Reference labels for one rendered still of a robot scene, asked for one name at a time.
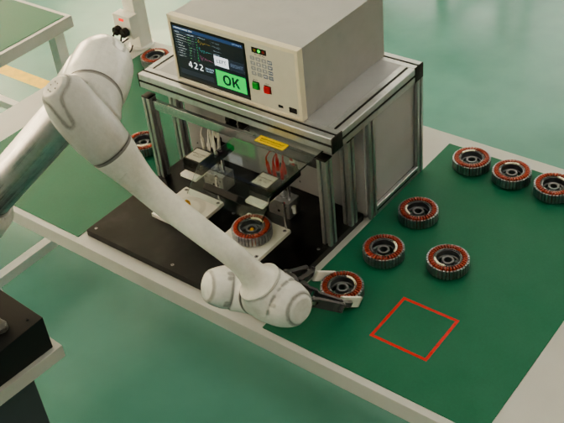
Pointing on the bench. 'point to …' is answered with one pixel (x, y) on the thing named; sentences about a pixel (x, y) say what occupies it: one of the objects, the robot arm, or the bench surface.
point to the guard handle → (224, 193)
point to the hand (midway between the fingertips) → (341, 289)
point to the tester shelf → (253, 116)
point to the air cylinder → (285, 205)
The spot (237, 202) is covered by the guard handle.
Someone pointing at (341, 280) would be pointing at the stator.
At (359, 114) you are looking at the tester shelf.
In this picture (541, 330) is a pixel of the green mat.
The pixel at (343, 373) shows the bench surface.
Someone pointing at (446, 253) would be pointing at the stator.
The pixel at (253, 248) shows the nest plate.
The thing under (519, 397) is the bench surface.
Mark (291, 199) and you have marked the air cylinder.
